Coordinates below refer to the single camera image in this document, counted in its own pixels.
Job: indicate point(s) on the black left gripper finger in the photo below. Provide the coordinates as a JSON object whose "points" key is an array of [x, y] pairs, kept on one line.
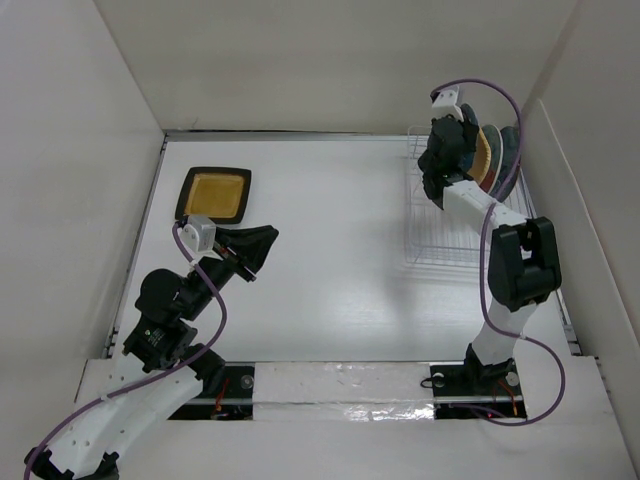
{"points": [[249, 241], [251, 257]]}

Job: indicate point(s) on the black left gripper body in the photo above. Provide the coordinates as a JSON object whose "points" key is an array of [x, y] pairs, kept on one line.
{"points": [[216, 271]]}

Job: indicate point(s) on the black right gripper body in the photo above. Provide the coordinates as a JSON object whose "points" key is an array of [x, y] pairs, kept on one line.
{"points": [[423, 162]]}

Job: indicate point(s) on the woven bamboo square tray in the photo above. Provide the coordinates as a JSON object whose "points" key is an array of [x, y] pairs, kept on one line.
{"points": [[481, 159]]}

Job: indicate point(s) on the red teal round plate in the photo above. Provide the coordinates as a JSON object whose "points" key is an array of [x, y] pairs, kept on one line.
{"points": [[494, 138]]}

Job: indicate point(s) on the teal round floral plate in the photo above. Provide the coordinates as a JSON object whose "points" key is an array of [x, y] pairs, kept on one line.
{"points": [[509, 170]]}

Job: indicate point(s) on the dark blue heart-shaped plate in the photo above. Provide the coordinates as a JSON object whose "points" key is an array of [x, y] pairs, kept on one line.
{"points": [[471, 133]]}

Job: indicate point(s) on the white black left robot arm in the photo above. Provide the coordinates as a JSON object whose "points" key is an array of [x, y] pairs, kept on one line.
{"points": [[166, 360]]}

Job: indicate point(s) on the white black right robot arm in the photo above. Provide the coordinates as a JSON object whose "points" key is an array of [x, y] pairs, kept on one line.
{"points": [[519, 262]]}

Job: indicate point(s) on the black yellow square plate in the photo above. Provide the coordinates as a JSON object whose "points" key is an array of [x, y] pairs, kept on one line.
{"points": [[220, 193]]}

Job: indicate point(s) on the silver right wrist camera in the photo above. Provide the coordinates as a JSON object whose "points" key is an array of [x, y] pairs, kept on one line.
{"points": [[445, 103]]}

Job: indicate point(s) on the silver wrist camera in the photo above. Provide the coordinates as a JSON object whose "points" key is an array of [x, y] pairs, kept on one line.
{"points": [[445, 103], [196, 234]]}

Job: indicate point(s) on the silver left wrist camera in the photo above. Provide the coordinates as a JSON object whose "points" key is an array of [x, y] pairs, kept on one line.
{"points": [[196, 234]]}

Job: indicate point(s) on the white wire dish rack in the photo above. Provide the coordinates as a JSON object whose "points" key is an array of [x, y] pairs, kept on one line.
{"points": [[432, 236]]}

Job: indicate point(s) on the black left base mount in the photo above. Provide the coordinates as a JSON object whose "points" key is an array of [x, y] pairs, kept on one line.
{"points": [[230, 400]]}

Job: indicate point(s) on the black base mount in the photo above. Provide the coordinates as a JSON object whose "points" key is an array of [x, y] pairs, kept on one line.
{"points": [[230, 400], [458, 398]]}

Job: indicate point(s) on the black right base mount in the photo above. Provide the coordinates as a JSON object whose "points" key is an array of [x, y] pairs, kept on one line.
{"points": [[458, 398]]}

